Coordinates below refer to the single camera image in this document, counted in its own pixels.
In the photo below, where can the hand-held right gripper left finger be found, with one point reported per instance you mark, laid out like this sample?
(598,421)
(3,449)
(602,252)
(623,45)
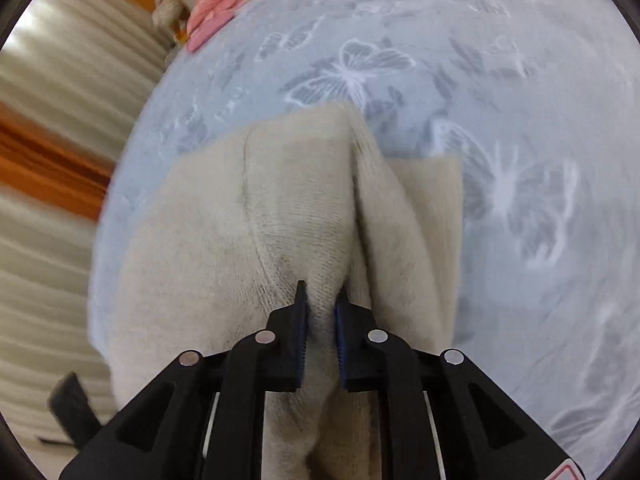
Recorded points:
(300,342)

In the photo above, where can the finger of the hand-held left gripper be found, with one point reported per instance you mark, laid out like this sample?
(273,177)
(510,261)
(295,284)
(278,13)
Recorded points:
(72,405)

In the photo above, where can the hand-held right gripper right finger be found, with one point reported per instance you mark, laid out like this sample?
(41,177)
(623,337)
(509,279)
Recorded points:
(342,345)

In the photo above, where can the cream sweater with black hearts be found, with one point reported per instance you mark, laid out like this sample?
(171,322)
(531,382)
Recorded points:
(240,240)

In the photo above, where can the beige pleated curtain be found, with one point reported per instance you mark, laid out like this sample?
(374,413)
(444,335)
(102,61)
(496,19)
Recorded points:
(60,285)

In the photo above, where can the orange curtain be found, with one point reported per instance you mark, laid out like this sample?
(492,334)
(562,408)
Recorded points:
(50,160)

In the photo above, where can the bed with butterfly sheet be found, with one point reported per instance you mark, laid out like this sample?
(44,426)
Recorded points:
(500,110)

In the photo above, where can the small pink folded cloth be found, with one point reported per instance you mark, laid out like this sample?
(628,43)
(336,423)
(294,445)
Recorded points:
(207,32)

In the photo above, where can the white feather lamp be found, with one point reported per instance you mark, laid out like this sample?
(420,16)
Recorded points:
(167,12)

